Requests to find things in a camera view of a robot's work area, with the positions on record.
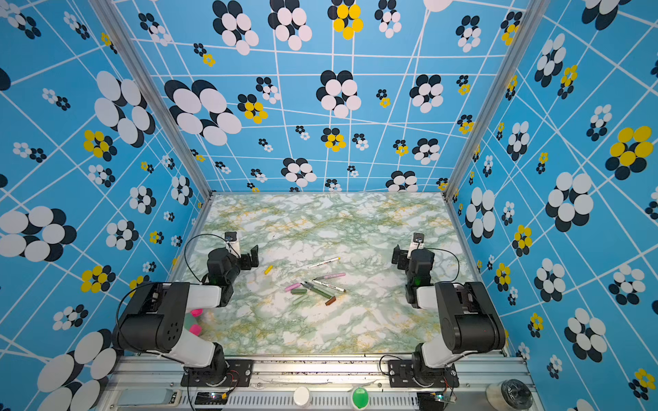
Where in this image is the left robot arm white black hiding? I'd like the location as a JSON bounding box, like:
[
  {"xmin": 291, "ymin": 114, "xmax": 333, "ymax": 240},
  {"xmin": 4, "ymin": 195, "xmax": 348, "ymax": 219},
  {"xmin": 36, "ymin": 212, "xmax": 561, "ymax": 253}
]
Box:
[{"xmin": 113, "ymin": 246, "xmax": 260, "ymax": 378}]

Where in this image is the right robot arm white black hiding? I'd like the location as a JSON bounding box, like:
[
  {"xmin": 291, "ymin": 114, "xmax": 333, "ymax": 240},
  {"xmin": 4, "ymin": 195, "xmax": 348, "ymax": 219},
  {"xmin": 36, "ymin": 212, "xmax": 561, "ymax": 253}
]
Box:
[{"xmin": 392, "ymin": 246, "xmax": 505, "ymax": 374}]

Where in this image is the pink pen cap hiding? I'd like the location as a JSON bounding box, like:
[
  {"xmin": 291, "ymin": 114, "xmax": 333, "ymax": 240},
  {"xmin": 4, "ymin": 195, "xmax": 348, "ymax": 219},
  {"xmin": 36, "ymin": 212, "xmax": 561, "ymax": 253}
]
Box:
[{"xmin": 284, "ymin": 283, "xmax": 302, "ymax": 292}]

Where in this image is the pink pen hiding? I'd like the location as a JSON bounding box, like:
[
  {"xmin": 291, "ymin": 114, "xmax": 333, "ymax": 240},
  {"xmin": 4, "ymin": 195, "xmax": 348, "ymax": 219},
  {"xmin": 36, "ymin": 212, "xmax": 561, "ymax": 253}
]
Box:
[{"xmin": 314, "ymin": 272, "xmax": 346, "ymax": 280}]

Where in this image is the white pen yellow end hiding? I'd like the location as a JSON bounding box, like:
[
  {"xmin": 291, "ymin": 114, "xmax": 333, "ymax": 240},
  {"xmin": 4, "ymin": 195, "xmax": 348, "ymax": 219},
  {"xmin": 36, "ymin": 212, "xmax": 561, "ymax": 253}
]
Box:
[{"xmin": 307, "ymin": 257, "xmax": 341, "ymax": 269}]

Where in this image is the light green pen cap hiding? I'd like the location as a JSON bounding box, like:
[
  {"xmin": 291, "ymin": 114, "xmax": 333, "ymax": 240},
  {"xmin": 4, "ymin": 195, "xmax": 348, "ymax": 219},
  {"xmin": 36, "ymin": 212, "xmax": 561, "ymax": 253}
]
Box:
[{"xmin": 292, "ymin": 294, "xmax": 309, "ymax": 306}]

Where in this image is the plush toy pink green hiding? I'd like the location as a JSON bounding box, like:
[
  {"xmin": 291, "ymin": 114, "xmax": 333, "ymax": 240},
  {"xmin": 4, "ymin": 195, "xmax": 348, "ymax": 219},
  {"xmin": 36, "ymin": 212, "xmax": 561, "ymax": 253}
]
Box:
[{"xmin": 184, "ymin": 309, "xmax": 203, "ymax": 337}]

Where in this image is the white push button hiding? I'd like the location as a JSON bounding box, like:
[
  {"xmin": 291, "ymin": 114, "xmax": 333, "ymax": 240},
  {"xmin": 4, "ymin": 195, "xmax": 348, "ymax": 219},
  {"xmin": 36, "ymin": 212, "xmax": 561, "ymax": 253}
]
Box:
[{"xmin": 293, "ymin": 386, "xmax": 311, "ymax": 408}]

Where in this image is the green push button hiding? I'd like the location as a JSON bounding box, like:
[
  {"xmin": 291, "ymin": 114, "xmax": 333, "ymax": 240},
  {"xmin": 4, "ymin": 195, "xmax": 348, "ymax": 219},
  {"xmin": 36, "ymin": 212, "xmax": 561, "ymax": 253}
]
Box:
[{"xmin": 350, "ymin": 387, "xmax": 370, "ymax": 411}]

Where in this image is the tape roll spool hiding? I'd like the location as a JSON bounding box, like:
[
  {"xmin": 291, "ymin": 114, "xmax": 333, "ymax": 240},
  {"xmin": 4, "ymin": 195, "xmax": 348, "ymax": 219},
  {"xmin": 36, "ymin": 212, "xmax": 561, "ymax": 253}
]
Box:
[{"xmin": 486, "ymin": 379, "xmax": 534, "ymax": 411}]

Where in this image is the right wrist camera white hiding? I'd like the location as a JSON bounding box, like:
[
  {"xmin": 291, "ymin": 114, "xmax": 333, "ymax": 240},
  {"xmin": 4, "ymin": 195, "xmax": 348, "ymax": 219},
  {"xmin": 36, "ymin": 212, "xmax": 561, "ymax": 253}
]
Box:
[{"xmin": 407, "ymin": 232, "xmax": 425, "ymax": 259}]

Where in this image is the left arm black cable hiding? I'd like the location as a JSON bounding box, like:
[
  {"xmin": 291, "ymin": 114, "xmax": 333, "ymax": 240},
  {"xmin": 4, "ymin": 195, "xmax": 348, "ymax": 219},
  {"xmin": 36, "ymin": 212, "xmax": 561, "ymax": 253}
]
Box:
[{"xmin": 183, "ymin": 233, "xmax": 230, "ymax": 284}]

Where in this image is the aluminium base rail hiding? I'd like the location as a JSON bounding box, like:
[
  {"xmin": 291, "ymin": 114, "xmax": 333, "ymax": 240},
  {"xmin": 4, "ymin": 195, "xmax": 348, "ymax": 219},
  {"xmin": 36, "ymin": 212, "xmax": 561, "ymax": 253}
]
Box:
[{"xmin": 96, "ymin": 353, "xmax": 543, "ymax": 410}]

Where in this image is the right aluminium corner post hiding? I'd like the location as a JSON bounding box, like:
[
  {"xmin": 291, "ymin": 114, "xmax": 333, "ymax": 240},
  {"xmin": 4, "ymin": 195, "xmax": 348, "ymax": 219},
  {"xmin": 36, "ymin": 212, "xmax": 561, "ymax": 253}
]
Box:
[{"xmin": 446, "ymin": 0, "xmax": 550, "ymax": 200}]

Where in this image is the aluminium corner post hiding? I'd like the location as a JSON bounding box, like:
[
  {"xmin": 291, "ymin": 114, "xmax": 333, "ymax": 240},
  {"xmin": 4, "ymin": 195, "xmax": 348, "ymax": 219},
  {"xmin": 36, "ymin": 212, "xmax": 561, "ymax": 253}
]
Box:
[
  {"xmin": 446, "ymin": 0, "xmax": 550, "ymax": 200},
  {"xmin": 89, "ymin": 0, "xmax": 212, "ymax": 201}
]

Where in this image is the left aluminium corner post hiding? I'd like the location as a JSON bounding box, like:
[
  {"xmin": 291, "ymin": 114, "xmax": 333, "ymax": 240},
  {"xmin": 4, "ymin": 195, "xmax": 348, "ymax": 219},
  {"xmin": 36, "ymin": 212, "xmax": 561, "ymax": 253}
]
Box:
[{"xmin": 89, "ymin": 0, "xmax": 212, "ymax": 201}]

